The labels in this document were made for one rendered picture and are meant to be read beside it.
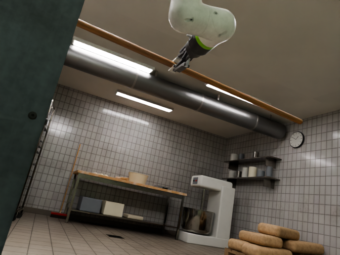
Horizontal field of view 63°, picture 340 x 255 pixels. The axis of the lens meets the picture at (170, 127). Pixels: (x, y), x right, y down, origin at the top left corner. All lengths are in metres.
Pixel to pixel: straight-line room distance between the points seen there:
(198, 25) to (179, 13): 0.07
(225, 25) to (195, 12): 0.11
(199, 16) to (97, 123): 5.45
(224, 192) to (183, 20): 5.30
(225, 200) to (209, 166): 1.38
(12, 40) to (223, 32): 0.73
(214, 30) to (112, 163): 5.41
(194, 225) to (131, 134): 2.38
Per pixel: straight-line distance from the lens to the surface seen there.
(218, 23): 0.96
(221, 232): 6.02
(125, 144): 6.29
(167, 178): 6.58
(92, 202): 5.40
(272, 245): 4.28
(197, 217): 5.67
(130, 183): 5.39
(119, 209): 5.51
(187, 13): 0.91
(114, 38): 1.22
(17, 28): 0.37
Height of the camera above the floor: 0.53
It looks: 16 degrees up
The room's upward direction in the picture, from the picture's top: 11 degrees clockwise
